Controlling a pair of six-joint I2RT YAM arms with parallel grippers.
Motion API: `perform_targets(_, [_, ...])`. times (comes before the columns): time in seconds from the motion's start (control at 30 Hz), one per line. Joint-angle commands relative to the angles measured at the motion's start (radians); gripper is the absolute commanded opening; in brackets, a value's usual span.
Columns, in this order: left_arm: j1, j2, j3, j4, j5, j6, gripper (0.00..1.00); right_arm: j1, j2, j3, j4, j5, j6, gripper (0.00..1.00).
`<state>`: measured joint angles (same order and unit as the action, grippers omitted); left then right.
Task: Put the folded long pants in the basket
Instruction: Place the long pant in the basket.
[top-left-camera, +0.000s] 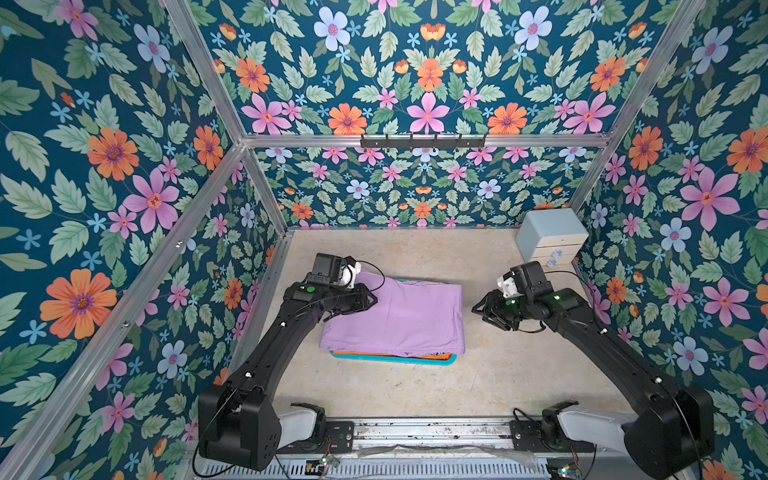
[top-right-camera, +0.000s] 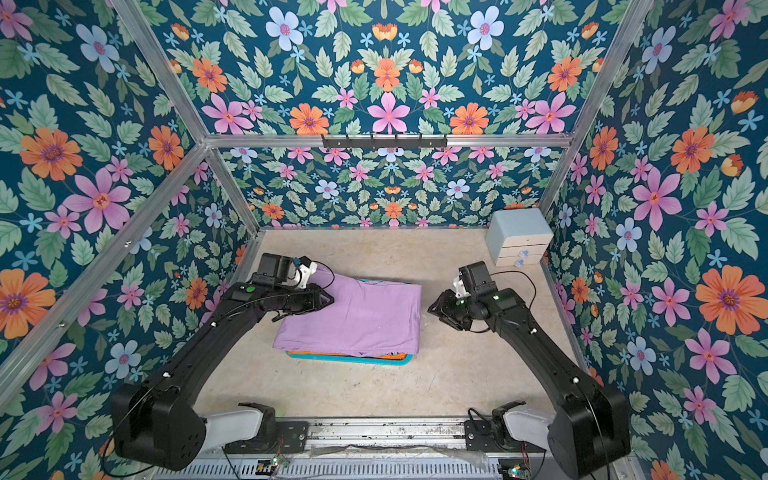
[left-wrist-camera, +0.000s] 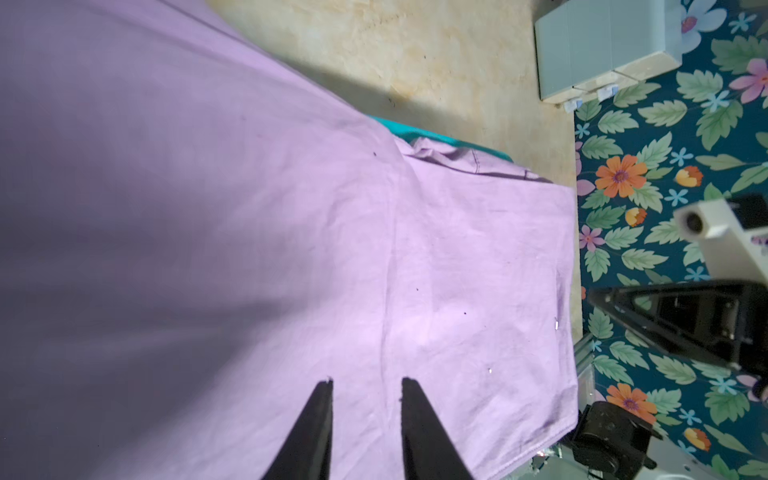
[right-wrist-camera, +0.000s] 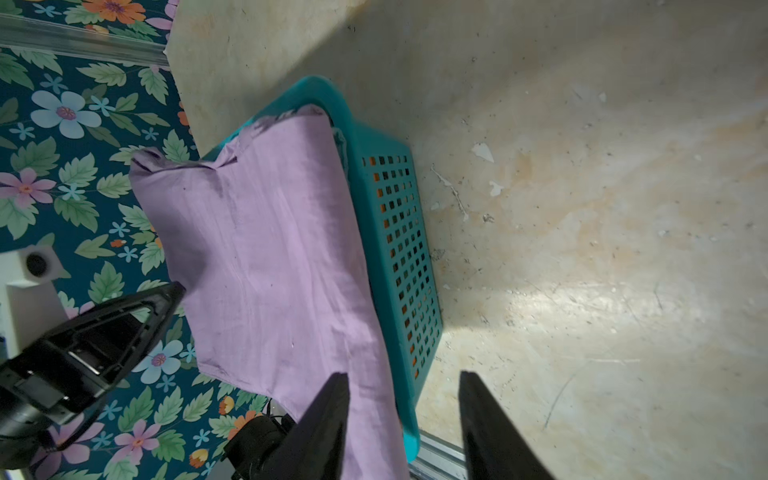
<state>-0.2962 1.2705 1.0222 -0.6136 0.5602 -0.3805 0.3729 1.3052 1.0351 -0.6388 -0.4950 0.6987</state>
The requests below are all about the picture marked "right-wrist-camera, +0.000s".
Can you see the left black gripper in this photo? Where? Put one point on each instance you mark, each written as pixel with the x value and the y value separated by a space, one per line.
pixel 74 365

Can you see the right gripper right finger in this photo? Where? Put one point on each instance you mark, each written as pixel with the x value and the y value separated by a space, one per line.
pixel 493 447

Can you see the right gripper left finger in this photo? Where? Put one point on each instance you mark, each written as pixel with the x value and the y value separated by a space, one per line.
pixel 312 448

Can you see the purple cloth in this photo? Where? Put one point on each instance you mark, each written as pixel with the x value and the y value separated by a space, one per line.
pixel 265 241

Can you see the teal plastic basket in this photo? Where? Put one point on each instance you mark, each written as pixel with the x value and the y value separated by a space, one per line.
pixel 355 142

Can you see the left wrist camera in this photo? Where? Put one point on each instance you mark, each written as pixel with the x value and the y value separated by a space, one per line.
pixel 30 305

